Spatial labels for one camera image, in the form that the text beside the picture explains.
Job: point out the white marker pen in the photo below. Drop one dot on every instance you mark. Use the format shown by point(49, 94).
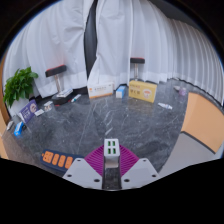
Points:
point(75, 98)

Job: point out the black stool red-trimmed seat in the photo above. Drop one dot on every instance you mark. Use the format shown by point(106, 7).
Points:
point(55, 70)
point(137, 60)

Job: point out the purple box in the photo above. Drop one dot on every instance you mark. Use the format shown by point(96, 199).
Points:
point(28, 111)

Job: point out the blue power strip orange sockets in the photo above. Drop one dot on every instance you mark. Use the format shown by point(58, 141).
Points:
point(58, 160)

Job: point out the flat white card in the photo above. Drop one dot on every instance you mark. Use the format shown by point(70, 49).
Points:
point(39, 112)

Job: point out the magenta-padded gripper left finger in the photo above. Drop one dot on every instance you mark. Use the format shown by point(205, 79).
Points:
point(83, 173)

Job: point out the white tube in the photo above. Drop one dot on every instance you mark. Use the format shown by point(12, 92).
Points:
point(165, 106)

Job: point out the small white packet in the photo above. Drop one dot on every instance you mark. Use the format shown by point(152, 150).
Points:
point(10, 125)

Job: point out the yellow cardboard box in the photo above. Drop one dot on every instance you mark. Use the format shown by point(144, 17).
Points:
point(142, 91)

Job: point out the white curtain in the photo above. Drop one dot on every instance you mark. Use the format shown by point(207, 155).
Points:
point(150, 36)
point(50, 36)

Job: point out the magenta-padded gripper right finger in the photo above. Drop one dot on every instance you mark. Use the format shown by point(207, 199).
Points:
point(140, 171)

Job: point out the white box orange print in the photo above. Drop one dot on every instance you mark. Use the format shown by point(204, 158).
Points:
point(100, 90)

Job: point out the white booklet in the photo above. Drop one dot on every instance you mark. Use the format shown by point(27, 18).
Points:
point(64, 92)

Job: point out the small blue white box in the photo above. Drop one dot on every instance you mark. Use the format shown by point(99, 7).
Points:
point(121, 91)

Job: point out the small pink bottle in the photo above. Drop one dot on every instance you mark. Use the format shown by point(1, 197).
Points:
point(182, 91)

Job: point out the green potted plant white pot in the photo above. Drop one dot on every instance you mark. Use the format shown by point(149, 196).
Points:
point(19, 85)

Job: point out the white charger block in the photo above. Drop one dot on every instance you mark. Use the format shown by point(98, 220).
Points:
point(111, 160)

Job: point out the printed card packet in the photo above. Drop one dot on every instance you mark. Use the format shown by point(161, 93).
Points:
point(48, 106)

